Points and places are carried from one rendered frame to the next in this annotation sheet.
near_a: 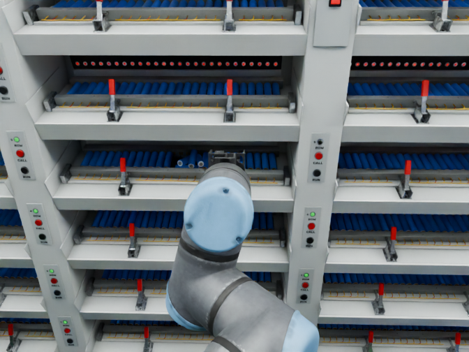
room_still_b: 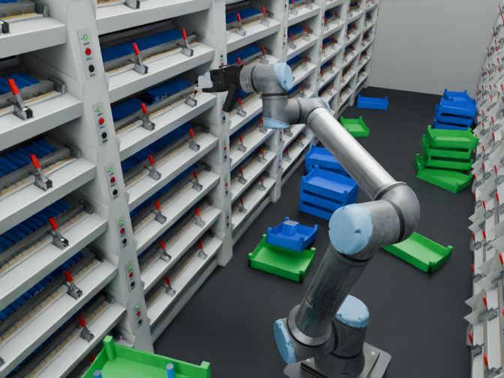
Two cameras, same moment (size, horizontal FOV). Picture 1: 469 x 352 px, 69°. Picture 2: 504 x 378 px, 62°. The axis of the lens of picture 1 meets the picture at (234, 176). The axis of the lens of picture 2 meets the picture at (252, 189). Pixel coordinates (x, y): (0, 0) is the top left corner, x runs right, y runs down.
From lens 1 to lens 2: 1.36 m
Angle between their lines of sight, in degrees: 59
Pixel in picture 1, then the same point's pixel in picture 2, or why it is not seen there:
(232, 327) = (311, 106)
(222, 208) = (288, 71)
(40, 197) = (112, 155)
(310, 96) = (216, 31)
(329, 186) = not seen: hidden behind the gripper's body
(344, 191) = not seen: hidden behind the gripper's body
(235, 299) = (302, 101)
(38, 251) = (112, 209)
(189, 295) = (288, 112)
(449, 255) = (254, 104)
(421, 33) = not seen: outside the picture
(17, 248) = (86, 223)
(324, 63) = (218, 11)
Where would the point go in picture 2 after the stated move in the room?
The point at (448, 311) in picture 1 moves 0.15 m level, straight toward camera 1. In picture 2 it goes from (259, 136) to (271, 146)
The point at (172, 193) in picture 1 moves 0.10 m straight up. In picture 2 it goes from (170, 117) to (167, 89)
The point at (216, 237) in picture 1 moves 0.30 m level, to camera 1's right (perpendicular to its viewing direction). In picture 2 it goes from (289, 83) to (315, 63)
